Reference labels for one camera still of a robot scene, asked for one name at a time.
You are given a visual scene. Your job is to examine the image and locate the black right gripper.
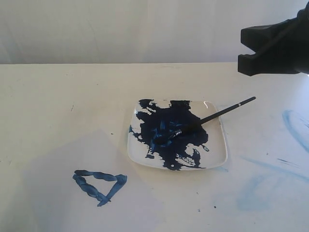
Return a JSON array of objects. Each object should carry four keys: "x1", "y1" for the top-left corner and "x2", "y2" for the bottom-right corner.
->
[{"x1": 238, "y1": 4, "x2": 309, "y2": 76}]

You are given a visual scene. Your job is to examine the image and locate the black paintbrush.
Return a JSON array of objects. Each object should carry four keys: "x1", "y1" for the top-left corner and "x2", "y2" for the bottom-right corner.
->
[{"x1": 154, "y1": 96, "x2": 256, "y2": 145}]

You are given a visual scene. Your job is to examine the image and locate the white square paint plate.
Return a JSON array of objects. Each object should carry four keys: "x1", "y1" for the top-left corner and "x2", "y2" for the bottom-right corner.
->
[{"x1": 127, "y1": 99, "x2": 227, "y2": 171}]

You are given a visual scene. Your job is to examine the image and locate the white paper sheet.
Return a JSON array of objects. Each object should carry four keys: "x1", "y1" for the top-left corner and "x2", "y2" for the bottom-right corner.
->
[{"x1": 23, "y1": 130, "x2": 164, "y2": 232}]

